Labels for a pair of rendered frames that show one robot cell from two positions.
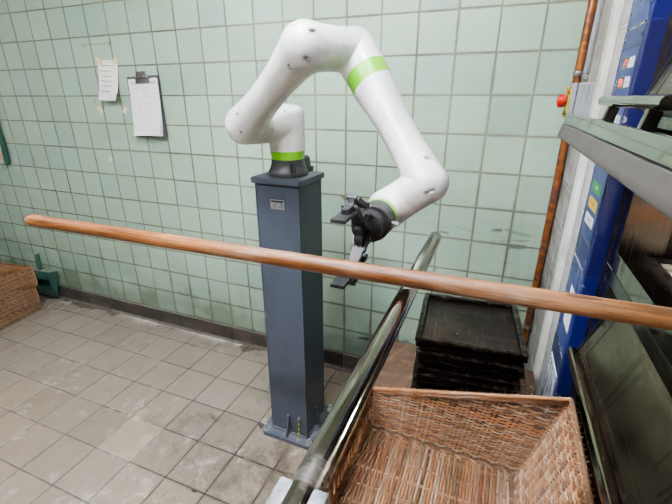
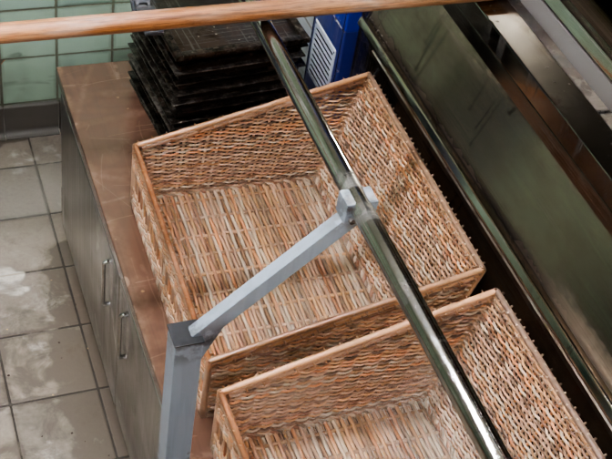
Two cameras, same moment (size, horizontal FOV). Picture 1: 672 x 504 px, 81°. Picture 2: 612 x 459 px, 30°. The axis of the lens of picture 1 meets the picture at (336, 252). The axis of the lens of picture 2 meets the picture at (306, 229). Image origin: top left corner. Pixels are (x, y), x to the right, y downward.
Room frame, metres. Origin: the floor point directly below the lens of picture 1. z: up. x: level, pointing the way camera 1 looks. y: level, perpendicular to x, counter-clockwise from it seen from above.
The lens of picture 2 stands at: (-0.47, 0.92, 2.16)
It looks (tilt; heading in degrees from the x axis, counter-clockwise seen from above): 43 degrees down; 311
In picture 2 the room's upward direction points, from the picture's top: 11 degrees clockwise
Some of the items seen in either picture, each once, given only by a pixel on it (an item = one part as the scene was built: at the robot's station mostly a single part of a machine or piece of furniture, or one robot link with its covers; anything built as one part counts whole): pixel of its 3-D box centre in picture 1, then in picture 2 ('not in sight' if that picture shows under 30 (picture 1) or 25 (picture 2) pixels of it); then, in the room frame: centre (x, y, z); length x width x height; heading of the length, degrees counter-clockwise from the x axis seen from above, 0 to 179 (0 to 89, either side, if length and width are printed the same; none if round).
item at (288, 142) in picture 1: (283, 131); not in sight; (1.49, 0.19, 1.36); 0.16 x 0.13 x 0.19; 130
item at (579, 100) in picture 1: (579, 100); not in sight; (1.31, -0.75, 1.46); 0.10 x 0.07 x 0.10; 158
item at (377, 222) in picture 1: (364, 229); not in sight; (0.87, -0.07, 1.19); 0.09 x 0.07 x 0.08; 158
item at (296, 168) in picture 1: (295, 164); not in sight; (1.55, 0.16, 1.23); 0.26 x 0.15 x 0.06; 157
